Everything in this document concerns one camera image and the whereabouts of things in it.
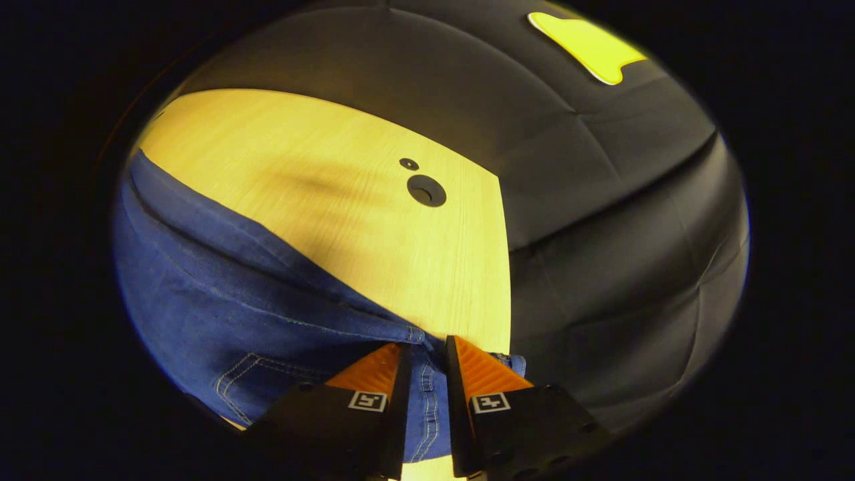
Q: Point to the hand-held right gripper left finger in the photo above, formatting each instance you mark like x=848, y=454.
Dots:
x=399, y=427

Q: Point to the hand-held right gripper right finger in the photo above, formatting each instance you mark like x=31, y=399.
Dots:
x=457, y=427

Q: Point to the blue denim jeans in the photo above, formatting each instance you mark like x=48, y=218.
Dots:
x=220, y=307

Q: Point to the black backdrop cloth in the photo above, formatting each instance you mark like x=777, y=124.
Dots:
x=601, y=234

